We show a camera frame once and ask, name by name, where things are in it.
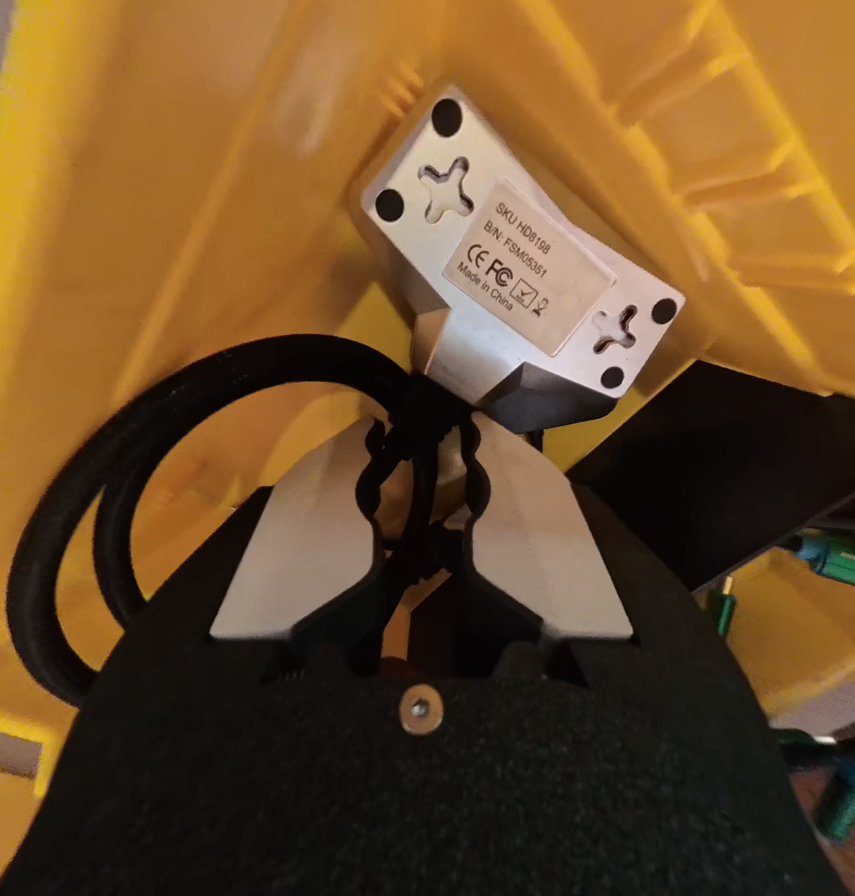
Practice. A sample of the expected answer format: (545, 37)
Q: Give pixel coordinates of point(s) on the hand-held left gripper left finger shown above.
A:
(295, 560)

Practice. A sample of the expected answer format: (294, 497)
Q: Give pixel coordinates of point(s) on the black bin divider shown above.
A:
(736, 462)

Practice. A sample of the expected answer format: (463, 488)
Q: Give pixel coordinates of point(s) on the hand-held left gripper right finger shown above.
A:
(561, 560)

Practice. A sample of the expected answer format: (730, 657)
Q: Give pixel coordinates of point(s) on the yellow plastic bin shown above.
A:
(190, 182)

